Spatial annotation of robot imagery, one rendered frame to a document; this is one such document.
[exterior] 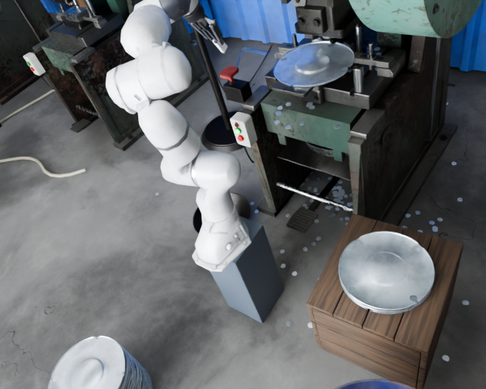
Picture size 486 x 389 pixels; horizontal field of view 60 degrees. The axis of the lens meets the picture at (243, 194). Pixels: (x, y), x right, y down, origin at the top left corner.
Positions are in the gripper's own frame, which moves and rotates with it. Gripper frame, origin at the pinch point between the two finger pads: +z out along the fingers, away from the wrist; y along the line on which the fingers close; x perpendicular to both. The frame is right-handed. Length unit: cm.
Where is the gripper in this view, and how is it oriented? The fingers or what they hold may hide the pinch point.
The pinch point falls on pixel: (220, 44)
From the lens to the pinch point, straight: 169.2
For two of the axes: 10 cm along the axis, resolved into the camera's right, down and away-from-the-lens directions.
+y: 7.6, 3.3, -5.6
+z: 4.7, 3.3, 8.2
